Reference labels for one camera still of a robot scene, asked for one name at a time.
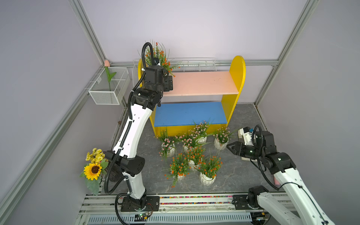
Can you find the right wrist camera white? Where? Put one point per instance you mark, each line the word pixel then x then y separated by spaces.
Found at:
pixel 245 135

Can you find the yellow rack pink blue shelves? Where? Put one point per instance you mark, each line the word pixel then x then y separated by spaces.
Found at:
pixel 179 118

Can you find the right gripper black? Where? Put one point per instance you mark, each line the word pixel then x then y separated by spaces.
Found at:
pixel 238 147

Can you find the yellow sunflower bouquet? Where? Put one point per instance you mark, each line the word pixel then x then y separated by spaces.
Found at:
pixel 95 170

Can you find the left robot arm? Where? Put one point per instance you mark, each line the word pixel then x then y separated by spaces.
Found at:
pixel 124 163

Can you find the pink plant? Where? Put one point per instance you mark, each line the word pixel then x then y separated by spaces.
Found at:
pixel 222 137
pixel 199 132
pixel 168 148
pixel 189 141

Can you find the pink plant right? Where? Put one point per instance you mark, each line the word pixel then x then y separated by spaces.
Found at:
pixel 222 137

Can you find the orange plant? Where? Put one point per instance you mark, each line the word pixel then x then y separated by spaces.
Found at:
pixel 208 169
pixel 179 168
pixel 156 53
pixel 195 157

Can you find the pink artificial tulip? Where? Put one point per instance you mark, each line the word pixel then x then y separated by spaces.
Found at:
pixel 109 74

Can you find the pink plant middle left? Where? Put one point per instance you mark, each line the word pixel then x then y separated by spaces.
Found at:
pixel 189 141

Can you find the pink plant back centre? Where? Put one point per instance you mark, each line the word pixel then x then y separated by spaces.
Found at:
pixel 199 132

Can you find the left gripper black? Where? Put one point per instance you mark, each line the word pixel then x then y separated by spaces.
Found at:
pixel 168 84

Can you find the pink plant far left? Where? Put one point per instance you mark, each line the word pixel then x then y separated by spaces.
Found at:
pixel 168 148

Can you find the white mesh hanging basket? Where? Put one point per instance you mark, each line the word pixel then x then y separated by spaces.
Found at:
pixel 99 90

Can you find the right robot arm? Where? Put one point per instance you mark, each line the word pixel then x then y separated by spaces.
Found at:
pixel 279 171

